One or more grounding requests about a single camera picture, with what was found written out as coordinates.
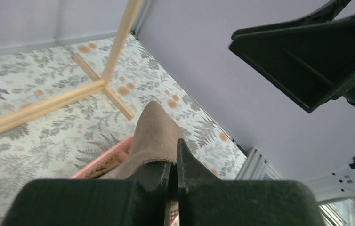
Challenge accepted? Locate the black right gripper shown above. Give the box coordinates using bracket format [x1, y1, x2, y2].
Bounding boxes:
[229, 0, 355, 113]

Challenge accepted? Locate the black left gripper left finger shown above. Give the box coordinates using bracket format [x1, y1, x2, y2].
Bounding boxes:
[2, 162, 172, 226]

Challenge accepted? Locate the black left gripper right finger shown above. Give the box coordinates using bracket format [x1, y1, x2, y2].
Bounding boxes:
[177, 139, 324, 226]

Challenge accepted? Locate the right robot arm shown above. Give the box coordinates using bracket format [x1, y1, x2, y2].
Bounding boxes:
[229, 0, 355, 202]

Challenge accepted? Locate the pink plastic basket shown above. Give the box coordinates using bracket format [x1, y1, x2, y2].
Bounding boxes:
[70, 135, 134, 179]

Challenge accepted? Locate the floral patterned mat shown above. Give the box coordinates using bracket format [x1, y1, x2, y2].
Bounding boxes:
[0, 36, 246, 224]

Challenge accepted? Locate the wooden drying rack frame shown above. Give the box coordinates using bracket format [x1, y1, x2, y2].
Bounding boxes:
[0, 0, 144, 144]

